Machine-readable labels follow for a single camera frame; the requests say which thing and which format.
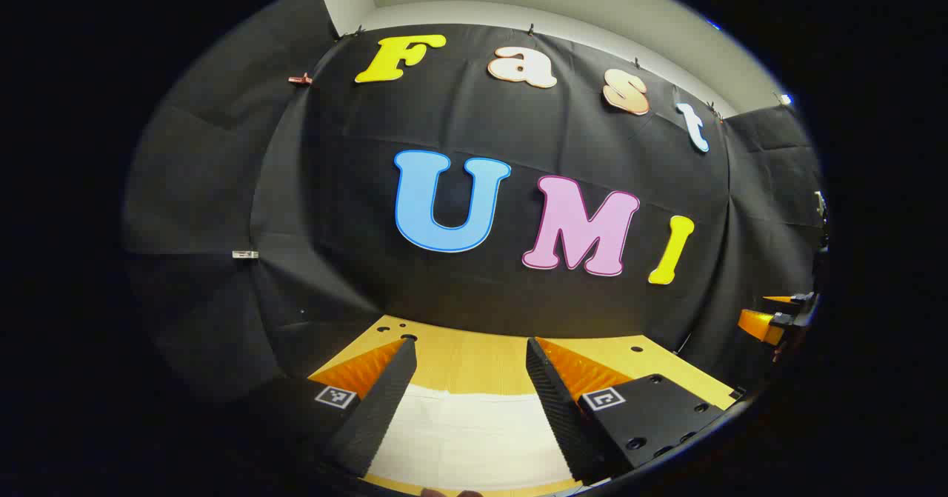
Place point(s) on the white jeans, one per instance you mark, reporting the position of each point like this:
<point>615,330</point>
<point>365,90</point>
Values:
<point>474,438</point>

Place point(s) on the silver metal clip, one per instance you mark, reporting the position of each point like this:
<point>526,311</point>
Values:
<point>245,254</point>

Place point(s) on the black backdrop cloth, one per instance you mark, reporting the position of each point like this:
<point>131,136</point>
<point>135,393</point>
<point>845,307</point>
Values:
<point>355,208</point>

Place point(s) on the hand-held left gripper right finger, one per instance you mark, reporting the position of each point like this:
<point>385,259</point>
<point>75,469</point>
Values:
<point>552,401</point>

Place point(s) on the small black table block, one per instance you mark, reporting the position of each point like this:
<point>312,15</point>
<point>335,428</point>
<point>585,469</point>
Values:
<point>736,393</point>

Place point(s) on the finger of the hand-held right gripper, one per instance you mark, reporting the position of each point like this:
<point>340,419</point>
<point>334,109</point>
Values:
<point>759,325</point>
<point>779,300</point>

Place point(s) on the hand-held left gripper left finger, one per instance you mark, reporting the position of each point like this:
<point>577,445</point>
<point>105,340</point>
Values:
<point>385,401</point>

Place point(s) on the red clip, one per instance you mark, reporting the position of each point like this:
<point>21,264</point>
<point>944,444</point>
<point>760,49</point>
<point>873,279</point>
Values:
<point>301,79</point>

